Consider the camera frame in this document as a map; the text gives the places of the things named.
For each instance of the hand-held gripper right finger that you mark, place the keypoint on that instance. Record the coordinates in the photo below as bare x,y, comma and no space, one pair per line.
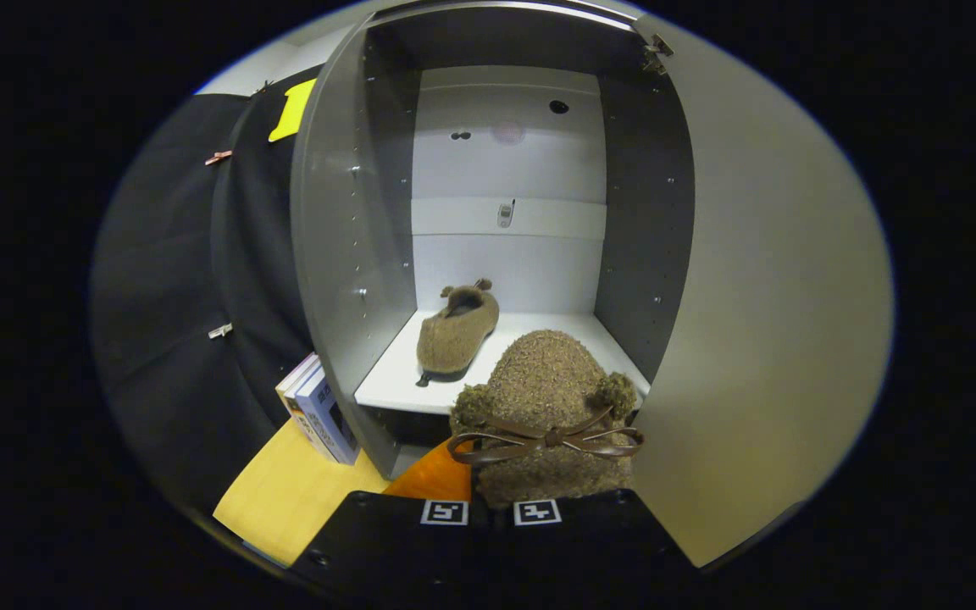
590,542

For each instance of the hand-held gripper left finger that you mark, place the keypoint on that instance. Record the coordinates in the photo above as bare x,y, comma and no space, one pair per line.
386,534

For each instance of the brown fuzzy shoe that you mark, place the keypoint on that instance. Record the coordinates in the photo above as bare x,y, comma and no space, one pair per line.
543,381
454,335

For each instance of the grey shoe cabinet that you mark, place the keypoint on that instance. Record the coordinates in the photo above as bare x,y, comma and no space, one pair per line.
344,254

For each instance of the metal door hinge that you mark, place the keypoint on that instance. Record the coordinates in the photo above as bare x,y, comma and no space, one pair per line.
656,52

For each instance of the white book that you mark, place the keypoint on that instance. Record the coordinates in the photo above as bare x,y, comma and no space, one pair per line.
291,390

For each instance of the white clip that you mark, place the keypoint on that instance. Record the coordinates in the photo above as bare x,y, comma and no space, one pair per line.
219,330

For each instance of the black backdrop cloth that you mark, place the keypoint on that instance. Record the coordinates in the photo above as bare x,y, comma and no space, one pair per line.
158,280

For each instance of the red clip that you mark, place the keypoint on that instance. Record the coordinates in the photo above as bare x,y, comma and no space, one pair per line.
219,158

